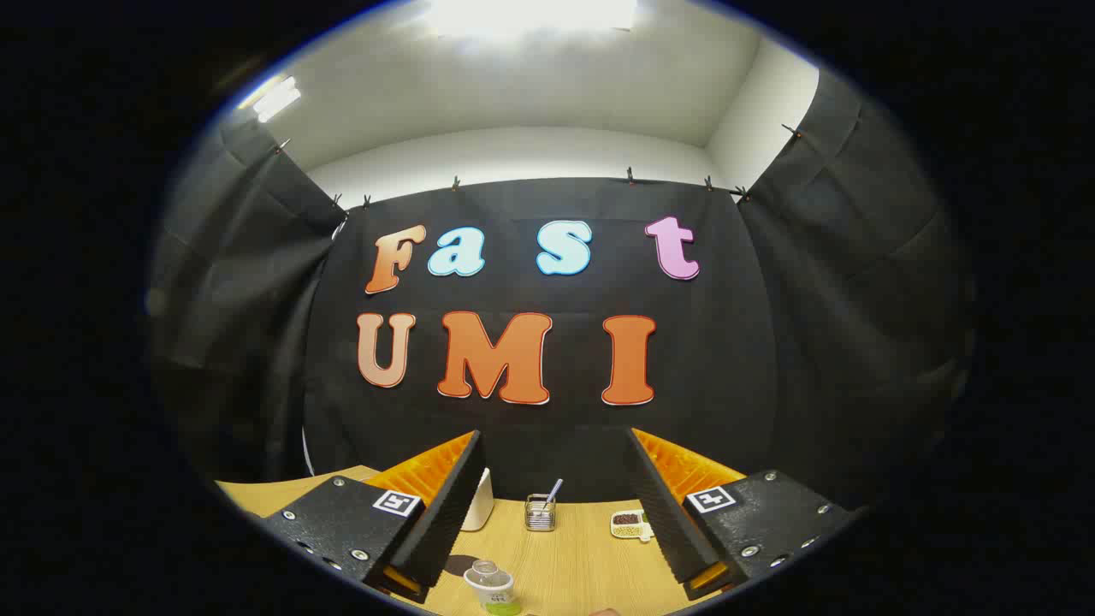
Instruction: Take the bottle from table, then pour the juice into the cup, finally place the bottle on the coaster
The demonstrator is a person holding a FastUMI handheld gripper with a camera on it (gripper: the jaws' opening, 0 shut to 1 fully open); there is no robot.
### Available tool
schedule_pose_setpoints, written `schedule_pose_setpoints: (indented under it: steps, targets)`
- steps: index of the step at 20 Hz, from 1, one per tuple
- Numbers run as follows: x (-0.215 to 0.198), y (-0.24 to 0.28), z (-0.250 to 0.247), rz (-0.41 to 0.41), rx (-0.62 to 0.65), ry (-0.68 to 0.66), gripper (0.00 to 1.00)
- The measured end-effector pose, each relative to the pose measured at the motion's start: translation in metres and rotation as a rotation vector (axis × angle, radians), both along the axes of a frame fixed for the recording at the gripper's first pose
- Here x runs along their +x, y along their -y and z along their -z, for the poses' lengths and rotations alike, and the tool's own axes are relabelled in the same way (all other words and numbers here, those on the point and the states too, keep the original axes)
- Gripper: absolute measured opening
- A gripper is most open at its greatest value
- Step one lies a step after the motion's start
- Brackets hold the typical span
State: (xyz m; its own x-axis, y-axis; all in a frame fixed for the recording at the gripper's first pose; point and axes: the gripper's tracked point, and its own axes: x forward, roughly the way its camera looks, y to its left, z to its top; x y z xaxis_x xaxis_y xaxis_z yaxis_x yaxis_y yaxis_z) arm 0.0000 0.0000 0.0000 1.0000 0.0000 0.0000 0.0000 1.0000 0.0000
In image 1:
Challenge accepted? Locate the white divided dish of beans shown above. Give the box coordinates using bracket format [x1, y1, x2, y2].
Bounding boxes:
[610, 510, 655, 543]

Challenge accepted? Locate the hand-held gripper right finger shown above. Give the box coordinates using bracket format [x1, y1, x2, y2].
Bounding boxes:
[627, 428, 861, 600]

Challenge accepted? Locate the juice bottle with white label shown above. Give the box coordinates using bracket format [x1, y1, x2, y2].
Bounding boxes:
[464, 560, 523, 616]

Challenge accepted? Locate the large ceiling light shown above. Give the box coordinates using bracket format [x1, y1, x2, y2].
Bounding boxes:
[423, 0, 638, 37]

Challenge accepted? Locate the white toaster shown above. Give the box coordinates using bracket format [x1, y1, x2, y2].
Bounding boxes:
[462, 468, 495, 532]

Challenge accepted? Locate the wooden table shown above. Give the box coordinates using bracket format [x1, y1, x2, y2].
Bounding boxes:
[214, 466, 745, 616]

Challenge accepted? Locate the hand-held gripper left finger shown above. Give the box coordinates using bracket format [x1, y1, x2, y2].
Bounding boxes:
[261, 430, 487, 604]

